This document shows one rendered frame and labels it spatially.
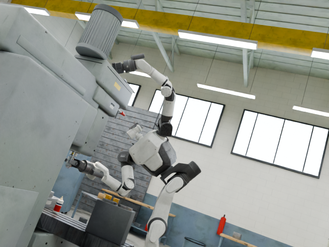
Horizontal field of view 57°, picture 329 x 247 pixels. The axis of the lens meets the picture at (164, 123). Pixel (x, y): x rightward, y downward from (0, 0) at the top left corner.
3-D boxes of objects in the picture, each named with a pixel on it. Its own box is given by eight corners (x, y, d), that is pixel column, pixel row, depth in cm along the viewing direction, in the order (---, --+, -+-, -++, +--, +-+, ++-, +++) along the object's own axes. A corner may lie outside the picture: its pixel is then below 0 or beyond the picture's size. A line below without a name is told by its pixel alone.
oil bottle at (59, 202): (55, 211, 197) (61, 195, 199) (59, 213, 196) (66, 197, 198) (51, 211, 193) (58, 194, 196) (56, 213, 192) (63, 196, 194)
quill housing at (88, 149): (69, 150, 212) (87, 109, 219) (93, 158, 205) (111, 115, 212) (53, 143, 194) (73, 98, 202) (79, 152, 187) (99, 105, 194)
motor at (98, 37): (85, 61, 203) (103, 21, 210) (110, 66, 196) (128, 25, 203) (69, 44, 185) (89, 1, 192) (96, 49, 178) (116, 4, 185)
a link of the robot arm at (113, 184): (101, 185, 216) (123, 200, 219) (108, 177, 211) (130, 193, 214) (107, 176, 225) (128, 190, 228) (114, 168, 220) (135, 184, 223)
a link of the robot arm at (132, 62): (131, 71, 221) (147, 68, 221) (130, 72, 210) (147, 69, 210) (128, 56, 218) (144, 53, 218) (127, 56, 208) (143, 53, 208)
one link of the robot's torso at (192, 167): (199, 172, 241) (186, 155, 243) (203, 171, 228) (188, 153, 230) (172, 195, 235) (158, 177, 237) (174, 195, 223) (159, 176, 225)
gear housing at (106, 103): (87, 110, 223) (92, 98, 225) (115, 117, 214) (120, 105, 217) (61, 90, 192) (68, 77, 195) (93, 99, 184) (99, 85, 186)
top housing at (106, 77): (98, 102, 234) (105, 84, 238) (127, 110, 225) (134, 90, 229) (63, 74, 191) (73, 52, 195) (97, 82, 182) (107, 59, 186)
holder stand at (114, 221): (91, 229, 182) (104, 197, 186) (125, 243, 178) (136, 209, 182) (84, 231, 170) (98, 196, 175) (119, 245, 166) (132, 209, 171)
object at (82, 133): (53, 137, 196) (69, 102, 202) (83, 148, 187) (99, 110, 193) (33, 129, 178) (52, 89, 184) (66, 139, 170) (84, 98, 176)
